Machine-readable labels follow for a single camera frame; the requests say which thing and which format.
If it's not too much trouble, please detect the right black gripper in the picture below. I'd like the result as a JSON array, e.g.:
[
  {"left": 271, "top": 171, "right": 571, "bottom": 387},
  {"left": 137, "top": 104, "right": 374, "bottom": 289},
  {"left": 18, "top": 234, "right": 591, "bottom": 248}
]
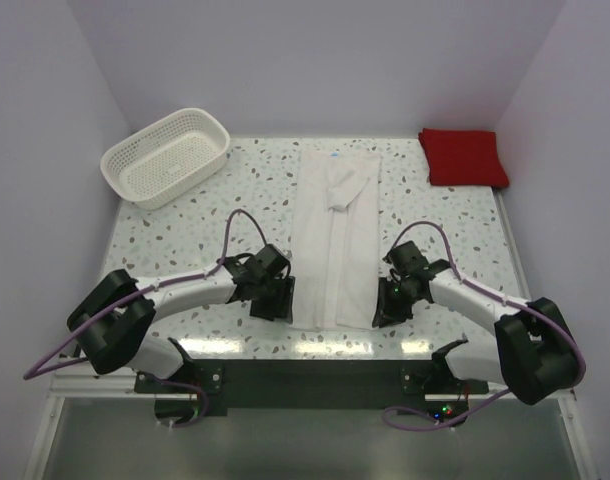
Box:
[{"left": 371, "top": 277, "right": 420, "bottom": 329}]

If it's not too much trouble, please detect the white t shirt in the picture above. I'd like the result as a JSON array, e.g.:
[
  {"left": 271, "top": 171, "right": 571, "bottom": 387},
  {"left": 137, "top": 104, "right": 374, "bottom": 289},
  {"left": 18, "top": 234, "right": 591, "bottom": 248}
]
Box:
[{"left": 290, "top": 150, "right": 381, "bottom": 330}]

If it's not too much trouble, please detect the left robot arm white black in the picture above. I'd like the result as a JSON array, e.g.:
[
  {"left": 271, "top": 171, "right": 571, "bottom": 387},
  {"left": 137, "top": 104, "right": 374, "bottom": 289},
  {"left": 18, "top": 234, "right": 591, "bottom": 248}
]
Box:
[{"left": 67, "top": 244, "right": 296, "bottom": 394}]

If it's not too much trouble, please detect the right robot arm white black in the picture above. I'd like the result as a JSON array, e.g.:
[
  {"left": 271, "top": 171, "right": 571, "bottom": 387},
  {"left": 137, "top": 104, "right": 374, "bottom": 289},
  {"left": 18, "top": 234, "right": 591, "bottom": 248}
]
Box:
[{"left": 372, "top": 242, "right": 585, "bottom": 405}]

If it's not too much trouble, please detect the folded red t shirt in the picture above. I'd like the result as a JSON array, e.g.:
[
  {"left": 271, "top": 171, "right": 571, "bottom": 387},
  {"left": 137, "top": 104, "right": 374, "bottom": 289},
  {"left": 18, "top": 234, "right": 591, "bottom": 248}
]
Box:
[{"left": 418, "top": 128, "right": 510, "bottom": 189}]

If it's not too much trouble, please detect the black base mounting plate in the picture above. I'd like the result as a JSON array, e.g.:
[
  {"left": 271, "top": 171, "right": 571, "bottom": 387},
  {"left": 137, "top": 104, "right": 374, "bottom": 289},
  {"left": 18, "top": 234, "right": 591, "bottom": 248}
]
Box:
[{"left": 134, "top": 359, "right": 489, "bottom": 424}]

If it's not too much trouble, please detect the white plastic perforated basket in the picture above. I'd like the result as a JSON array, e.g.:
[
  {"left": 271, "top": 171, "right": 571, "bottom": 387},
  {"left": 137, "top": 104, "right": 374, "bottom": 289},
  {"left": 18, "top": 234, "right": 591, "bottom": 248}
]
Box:
[{"left": 100, "top": 108, "right": 231, "bottom": 211}]

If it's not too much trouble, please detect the aluminium extrusion rail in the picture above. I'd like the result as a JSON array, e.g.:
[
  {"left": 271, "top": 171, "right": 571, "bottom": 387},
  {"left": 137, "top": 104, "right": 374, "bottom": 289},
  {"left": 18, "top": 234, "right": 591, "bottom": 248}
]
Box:
[{"left": 49, "top": 364, "right": 188, "bottom": 400}]

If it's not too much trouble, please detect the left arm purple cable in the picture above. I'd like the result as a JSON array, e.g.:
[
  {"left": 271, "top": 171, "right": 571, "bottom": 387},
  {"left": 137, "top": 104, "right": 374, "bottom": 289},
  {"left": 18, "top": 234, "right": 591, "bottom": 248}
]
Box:
[{"left": 23, "top": 209, "right": 269, "bottom": 429}]

